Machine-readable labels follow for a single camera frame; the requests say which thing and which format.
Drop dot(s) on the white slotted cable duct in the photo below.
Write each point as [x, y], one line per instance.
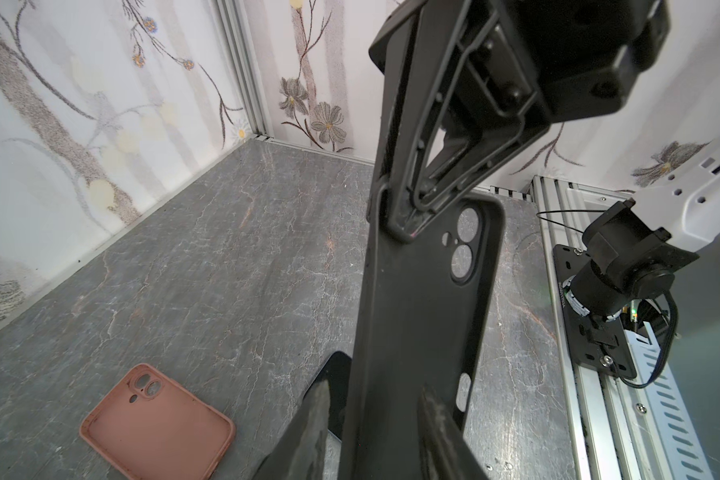
[672, 446]

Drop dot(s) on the pink phone case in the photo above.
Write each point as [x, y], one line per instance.
[148, 426]

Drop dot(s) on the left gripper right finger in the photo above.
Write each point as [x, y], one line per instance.
[443, 451]

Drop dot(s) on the aluminium mounting rail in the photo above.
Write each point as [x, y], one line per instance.
[627, 423]

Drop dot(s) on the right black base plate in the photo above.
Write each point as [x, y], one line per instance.
[593, 342]

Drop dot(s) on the black phone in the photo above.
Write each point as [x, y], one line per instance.
[335, 372]

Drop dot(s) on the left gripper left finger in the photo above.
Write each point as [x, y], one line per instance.
[300, 452]

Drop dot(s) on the black phone case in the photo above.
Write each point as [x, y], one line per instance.
[423, 311]

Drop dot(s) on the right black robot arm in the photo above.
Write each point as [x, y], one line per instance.
[637, 245]

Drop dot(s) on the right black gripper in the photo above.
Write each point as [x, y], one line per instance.
[468, 85]

